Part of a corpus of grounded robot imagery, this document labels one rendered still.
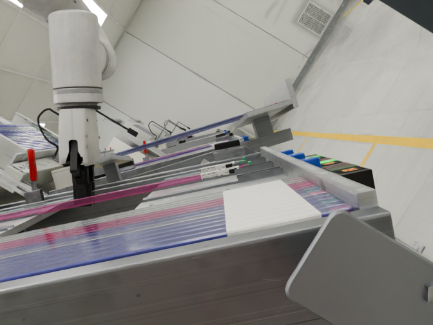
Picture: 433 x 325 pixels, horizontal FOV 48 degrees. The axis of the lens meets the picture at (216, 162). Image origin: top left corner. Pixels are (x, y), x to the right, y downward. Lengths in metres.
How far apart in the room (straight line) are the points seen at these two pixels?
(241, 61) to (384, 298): 8.23
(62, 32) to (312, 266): 0.71
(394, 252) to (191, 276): 0.11
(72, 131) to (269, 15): 7.85
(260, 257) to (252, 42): 8.25
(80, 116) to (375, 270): 0.68
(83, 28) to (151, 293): 0.65
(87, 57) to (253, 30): 7.72
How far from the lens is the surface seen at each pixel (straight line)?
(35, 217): 0.80
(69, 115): 0.86
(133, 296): 0.29
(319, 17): 8.73
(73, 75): 0.86
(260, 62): 8.46
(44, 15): 0.99
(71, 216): 1.00
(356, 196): 0.30
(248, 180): 0.64
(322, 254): 0.24
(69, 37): 0.87
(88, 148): 0.86
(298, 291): 0.24
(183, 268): 0.28
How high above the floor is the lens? 0.83
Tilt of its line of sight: 2 degrees down
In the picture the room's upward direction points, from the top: 59 degrees counter-clockwise
